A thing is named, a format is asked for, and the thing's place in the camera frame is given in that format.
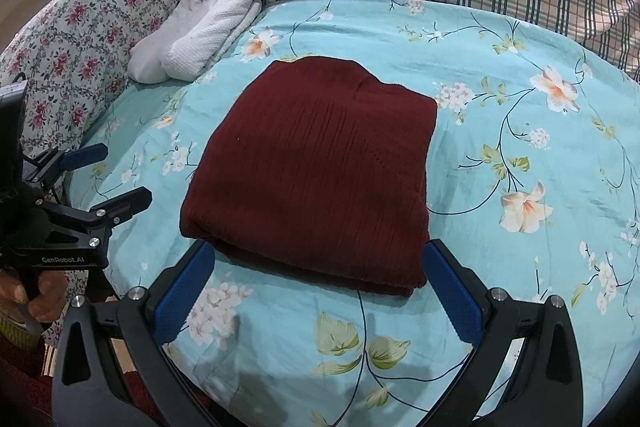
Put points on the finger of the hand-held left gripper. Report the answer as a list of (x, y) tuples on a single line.
[(87, 155), (125, 204)]

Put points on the white textured towel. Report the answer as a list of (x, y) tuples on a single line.
[(200, 42)]

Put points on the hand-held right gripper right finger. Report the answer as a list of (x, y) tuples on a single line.
[(452, 297)]

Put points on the person's left forearm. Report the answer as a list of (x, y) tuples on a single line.
[(20, 332)]

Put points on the person's left hand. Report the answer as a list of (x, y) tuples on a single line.
[(52, 297)]

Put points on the blue floral bed sheet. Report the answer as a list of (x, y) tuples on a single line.
[(500, 257)]

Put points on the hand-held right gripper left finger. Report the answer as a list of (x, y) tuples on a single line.
[(182, 297)]

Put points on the floral print pillow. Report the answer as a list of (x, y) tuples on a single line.
[(100, 22)]

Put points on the dark red sweater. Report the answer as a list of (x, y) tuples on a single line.
[(310, 167)]

